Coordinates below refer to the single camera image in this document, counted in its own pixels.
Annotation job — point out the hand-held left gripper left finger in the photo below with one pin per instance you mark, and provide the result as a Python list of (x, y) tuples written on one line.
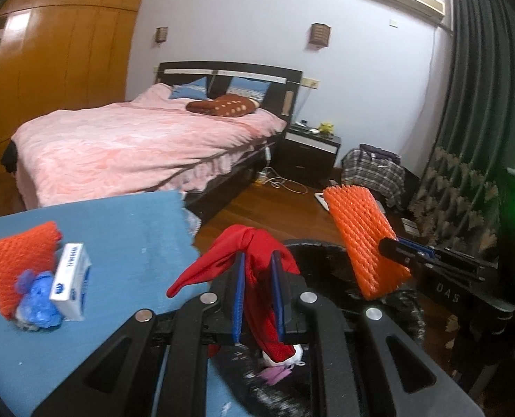
[(239, 299)]

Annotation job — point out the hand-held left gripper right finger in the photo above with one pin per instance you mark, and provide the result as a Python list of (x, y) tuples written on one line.
[(279, 299)]

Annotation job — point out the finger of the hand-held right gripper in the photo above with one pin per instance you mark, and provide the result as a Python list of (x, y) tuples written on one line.
[(414, 244), (396, 253)]

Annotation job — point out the orange foam net sleeve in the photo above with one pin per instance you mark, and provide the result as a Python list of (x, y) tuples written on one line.
[(361, 239), (18, 260)]

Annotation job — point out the red cloth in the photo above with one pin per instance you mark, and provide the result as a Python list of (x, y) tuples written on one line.
[(261, 252)]

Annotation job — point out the black trash bin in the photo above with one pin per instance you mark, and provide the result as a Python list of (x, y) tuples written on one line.
[(327, 260)]

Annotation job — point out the pink cloth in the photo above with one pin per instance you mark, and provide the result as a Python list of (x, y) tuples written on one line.
[(274, 374)]

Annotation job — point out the plaid bag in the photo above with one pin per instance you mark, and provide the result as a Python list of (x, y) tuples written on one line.
[(370, 173)]

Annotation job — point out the black nightstand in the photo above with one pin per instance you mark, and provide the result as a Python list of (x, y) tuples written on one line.
[(309, 156)]

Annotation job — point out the yellow plush toy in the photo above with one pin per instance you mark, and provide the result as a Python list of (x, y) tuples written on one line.
[(325, 128)]

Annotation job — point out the dark green curtain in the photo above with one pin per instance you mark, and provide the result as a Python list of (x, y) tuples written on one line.
[(479, 95)]

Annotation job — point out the white and blue carton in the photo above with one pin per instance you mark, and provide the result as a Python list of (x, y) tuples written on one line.
[(70, 282)]

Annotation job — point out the bed with pink cover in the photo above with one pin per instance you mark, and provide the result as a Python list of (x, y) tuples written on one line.
[(131, 139)]

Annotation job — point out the brown dotted pillow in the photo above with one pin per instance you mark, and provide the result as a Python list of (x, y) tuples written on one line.
[(224, 105)]

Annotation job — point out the crumpled blue plastic bag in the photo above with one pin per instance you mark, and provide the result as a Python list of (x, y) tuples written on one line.
[(40, 297)]

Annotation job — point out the blue pillow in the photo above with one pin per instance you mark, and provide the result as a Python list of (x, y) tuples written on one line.
[(192, 89), (248, 87)]

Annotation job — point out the black cloth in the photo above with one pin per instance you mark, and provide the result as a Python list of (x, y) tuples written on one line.
[(10, 156)]

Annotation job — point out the wooden wardrobe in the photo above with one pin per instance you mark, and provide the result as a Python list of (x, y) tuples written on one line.
[(66, 61)]

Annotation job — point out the wall socket strip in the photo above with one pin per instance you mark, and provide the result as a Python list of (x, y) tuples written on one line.
[(310, 82)]

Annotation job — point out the black bed frame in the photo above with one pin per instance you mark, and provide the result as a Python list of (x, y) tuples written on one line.
[(283, 82)]

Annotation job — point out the wooden wall lamp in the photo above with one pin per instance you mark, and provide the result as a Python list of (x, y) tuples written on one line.
[(161, 34), (318, 35)]

